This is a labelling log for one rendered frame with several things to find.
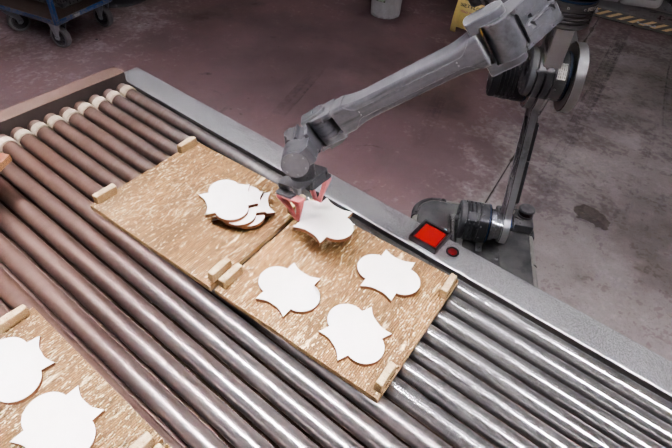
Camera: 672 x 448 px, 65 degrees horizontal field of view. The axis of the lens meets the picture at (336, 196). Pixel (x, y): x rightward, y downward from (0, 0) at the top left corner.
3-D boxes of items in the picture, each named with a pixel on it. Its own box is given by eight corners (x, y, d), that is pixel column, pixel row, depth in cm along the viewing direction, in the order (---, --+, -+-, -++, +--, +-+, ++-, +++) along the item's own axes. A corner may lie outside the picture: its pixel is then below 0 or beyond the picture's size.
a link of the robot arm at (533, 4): (582, 26, 86) (559, -28, 81) (507, 73, 89) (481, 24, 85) (495, -17, 124) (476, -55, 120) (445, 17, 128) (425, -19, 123)
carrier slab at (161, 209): (196, 145, 151) (196, 140, 150) (309, 206, 135) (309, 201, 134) (91, 209, 129) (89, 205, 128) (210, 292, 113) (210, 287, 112)
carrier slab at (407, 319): (312, 207, 135) (312, 202, 134) (457, 284, 118) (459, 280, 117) (215, 294, 112) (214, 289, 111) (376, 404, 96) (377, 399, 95)
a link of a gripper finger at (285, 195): (322, 213, 119) (318, 178, 114) (302, 230, 115) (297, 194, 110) (299, 205, 123) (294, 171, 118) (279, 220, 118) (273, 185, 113)
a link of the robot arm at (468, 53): (527, 48, 92) (501, -5, 88) (529, 62, 88) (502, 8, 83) (333, 140, 114) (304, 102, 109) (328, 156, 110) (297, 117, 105)
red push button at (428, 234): (425, 226, 133) (426, 222, 132) (445, 238, 130) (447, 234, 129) (412, 239, 129) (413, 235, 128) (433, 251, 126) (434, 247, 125)
